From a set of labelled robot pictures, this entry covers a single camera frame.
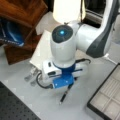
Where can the grey jewelry box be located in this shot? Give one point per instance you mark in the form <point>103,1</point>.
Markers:
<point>105,102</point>

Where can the black pen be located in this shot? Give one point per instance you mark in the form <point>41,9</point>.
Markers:
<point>65,94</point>

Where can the white spiral notebook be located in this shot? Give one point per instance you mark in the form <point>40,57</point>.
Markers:
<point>42,51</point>

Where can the white lamp shade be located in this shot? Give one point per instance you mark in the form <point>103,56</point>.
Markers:
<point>65,11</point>

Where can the metal binder clips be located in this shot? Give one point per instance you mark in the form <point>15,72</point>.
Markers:
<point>31,77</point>

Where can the white blue gripper body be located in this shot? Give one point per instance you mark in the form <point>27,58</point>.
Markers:
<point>60,77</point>

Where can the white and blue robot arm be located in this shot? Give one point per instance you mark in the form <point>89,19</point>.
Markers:
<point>66,39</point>

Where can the brown wooden shelf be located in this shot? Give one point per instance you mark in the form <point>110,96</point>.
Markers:
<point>27,14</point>

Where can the blue book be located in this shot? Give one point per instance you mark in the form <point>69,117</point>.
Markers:
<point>10,33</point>

